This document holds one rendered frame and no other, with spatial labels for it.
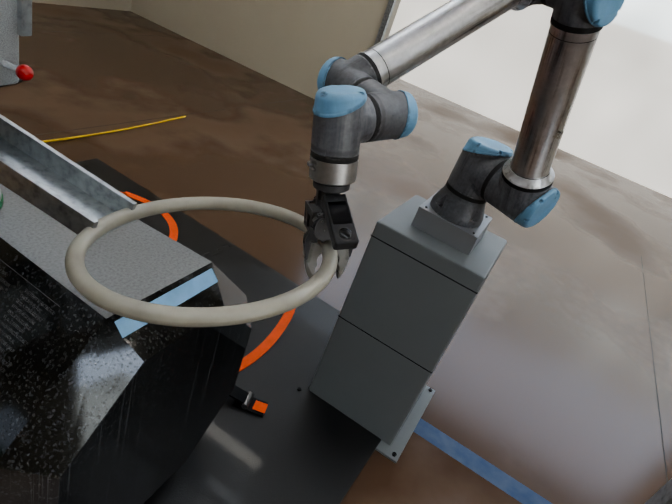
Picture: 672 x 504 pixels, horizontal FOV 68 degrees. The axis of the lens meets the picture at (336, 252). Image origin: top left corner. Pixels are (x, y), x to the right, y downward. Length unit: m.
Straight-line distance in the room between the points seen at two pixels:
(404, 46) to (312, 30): 5.24
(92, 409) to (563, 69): 1.29
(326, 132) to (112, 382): 0.66
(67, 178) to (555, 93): 1.15
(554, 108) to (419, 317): 0.80
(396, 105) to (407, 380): 1.19
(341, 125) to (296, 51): 5.58
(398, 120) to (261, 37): 5.81
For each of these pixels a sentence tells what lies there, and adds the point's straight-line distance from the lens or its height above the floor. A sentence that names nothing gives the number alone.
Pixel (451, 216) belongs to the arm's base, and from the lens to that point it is 1.72.
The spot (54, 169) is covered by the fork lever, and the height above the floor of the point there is 0.99.
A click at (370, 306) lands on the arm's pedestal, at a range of 1.83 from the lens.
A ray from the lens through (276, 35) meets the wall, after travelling 6.62.
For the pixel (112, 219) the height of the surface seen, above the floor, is 0.97.
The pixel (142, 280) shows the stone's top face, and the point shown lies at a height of 0.80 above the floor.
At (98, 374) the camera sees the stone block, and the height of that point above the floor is 0.71.
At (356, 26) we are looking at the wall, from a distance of 6.09.
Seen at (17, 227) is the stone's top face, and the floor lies 0.80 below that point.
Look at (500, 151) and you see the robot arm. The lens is 1.68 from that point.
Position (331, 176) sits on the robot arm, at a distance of 0.92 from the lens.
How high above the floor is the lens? 1.55
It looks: 29 degrees down
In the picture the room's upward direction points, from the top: 20 degrees clockwise
